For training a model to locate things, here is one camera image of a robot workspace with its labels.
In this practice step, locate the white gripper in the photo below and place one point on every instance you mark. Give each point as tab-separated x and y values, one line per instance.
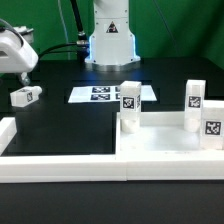
16	56

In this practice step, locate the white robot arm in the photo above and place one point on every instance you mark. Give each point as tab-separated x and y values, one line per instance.
111	47

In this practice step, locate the white L-shaped obstacle fence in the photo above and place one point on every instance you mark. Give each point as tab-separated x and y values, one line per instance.
112	167

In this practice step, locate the white sheet with fiducial tags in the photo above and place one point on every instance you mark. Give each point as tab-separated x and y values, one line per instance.
105	94

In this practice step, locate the white square tabletop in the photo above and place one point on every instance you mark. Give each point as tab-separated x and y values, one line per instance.
161	134

